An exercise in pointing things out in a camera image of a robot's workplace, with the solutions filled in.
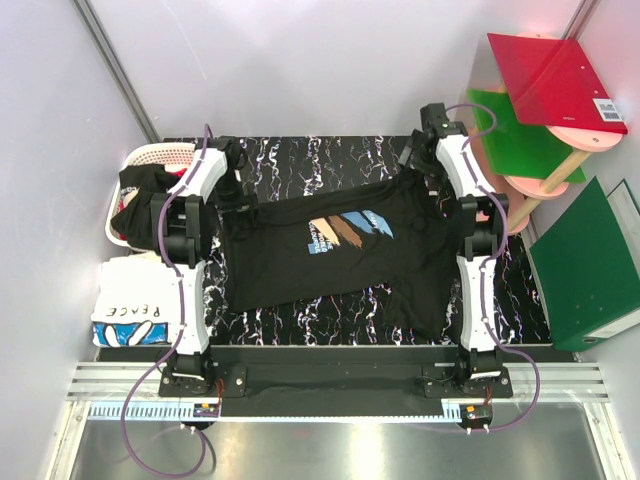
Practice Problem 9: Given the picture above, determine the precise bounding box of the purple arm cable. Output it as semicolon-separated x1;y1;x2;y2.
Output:
119;123;217;475
414;102;544;433

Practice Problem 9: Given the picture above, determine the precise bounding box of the pink wooden tiered shelf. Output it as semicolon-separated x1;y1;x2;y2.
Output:
468;32;627;233

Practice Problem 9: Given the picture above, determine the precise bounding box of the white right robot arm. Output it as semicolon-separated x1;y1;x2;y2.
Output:
400;103;509;397

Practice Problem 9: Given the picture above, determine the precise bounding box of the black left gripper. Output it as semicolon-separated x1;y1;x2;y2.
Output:
205;170;258;230

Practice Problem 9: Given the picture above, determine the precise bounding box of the dark green ring binder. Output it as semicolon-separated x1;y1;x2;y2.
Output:
530;179;639;352

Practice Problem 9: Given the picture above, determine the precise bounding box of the red plastic folder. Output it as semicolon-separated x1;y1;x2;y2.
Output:
487;33;628;135

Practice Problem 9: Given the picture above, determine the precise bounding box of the light green plastic folder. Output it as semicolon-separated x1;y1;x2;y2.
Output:
467;89;573;180

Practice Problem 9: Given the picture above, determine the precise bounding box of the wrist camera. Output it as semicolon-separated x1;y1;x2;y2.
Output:
223;137;248;170
420;103;449;131

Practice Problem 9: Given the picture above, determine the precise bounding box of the black printed t-shirt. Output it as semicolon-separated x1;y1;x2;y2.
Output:
221;168;458;339

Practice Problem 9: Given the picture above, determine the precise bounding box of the white folded peace t-shirt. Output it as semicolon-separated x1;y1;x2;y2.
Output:
91;254;179;348

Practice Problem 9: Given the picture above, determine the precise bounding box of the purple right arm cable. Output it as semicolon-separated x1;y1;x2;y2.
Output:
414;102;544;433

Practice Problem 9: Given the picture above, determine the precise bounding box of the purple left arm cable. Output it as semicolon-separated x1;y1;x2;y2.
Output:
119;123;217;475

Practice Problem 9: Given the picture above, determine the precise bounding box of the red t-shirt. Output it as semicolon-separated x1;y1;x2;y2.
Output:
165;165;190;189

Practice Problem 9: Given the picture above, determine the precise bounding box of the white plastic laundry basket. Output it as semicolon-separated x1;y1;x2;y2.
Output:
104;140;197;248

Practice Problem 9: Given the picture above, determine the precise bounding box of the aluminium frame rail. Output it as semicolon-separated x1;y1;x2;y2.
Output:
46;361;634;479

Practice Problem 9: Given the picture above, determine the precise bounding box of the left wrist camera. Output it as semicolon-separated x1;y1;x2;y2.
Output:
223;137;248;170

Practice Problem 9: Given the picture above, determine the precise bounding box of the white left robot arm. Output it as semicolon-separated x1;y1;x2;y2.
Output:
150;136;258;396

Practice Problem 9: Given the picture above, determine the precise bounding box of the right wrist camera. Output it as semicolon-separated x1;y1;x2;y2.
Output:
420;103;449;131

